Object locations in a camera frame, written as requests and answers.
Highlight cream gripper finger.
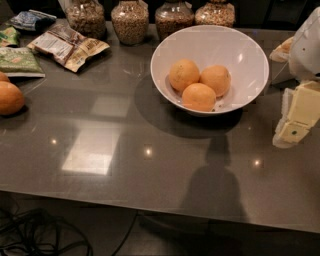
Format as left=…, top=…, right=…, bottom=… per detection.
left=272, top=88, right=294, bottom=149

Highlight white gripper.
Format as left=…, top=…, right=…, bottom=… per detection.
left=280, top=7, right=320, bottom=144

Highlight beige object behind arm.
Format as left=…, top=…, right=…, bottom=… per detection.
left=269, top=37, right=293, bottom=63

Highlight white ceramic bowl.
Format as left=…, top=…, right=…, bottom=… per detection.
left=150, top=25, right=269, bottom=117

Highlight orange, front in bowl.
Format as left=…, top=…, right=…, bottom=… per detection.
left=182, top=83, right=216, bottom=112

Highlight glass grain jar, far right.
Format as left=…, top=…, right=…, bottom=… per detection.
left=195, top=0, right=235, bottom=27

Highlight glass grain jar,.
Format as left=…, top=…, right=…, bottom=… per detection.
left=155, top=0, right=194, bottom=40
left=111, top=0, right=149, bottom=45
left=65, top=0, right=106, bottom=39
left=195, top=0, right=235, bottom=27

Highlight glass grain jar, far left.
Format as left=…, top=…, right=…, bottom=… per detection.
left=65, top=0, right=106, bottom=39

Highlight brown white snack bag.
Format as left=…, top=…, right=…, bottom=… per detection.
left=27, top=24, right=109, bottom=73

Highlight blue snack bag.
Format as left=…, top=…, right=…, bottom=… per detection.
left=9, top=10, right=57, bottom=32

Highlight green snack bag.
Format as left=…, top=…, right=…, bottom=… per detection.
left=0, top=47, right=45, bottom=78

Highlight large orange on table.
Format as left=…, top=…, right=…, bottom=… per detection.
left=0, top=81, right=25, bottom=115

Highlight small green snack packet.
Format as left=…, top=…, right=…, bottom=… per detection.
left=0, top=26, right=20, bottom=47

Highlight black cables on floor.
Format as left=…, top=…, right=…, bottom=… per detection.
left=0, top=199, right=139, bottom=256

